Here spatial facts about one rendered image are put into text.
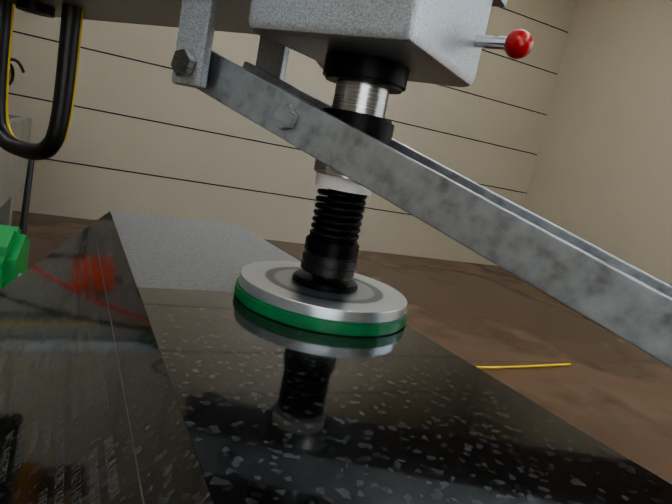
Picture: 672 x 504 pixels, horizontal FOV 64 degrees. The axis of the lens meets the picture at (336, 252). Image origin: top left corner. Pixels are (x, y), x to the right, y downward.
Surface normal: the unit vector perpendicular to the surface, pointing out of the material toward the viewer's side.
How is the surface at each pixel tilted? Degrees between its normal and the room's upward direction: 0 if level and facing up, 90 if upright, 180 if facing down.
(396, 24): 90
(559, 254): 90
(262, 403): 0
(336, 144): 90
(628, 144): 90
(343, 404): 0
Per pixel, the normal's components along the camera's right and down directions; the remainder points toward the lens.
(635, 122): -0.90, -0.10
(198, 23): -0.49, 0.07
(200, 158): 0.39, 0.24
